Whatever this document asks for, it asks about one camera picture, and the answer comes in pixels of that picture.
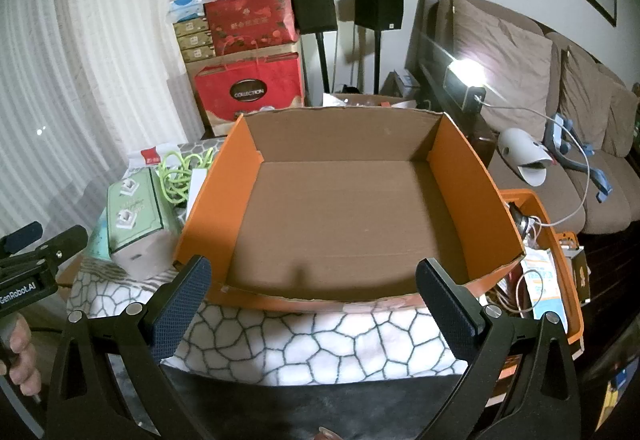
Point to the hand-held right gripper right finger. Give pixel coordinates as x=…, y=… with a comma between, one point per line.
x=445, y=315

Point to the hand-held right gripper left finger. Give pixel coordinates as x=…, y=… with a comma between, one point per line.
x=180, y=307

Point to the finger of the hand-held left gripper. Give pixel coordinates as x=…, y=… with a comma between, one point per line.
x=62, y=244
x=22, y=234

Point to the green tissue pack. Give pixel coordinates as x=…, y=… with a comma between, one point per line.
x=142, y=212

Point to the orange cardboard box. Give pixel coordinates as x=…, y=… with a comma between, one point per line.
x=340, y=220

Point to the person's left hand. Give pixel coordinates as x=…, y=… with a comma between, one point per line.
x=22, y=350

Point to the teal tissue pack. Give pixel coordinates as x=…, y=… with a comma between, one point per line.
x=97, y=242

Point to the white blue face mask packet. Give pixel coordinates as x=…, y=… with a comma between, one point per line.
x=542, y=280

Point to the white red packet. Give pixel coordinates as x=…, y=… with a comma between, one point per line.
x=145, y=158

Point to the grey white patterned blanket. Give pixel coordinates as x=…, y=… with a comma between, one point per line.
x=300, y=340

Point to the orange plastic basket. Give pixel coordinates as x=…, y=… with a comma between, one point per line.
x=562, y=265

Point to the small orange white box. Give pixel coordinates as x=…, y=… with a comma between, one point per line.
x=581, y=267

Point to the brown sofa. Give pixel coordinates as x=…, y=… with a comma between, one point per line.
x=560, y=200

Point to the white grey massager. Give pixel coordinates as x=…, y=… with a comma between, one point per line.
x=522, y=155

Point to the white curtain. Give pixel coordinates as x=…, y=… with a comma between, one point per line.
x=100, y=70

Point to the grey blue neck massager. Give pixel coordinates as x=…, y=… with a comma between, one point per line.
x=575, y=160

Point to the bright portable lamp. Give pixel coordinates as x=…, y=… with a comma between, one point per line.
x=462, y=85

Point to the gold box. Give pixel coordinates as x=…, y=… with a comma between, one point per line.
x=195, y=40
x=198, y=53
x=191, y=26

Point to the large brown cushion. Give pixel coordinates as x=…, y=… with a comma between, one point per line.
x=500, y=55

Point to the blue white tissue pack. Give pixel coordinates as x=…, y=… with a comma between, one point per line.
x=186, y=7

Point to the black speaker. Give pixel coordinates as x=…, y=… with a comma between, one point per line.
x=312, y=2
x=377, y=2

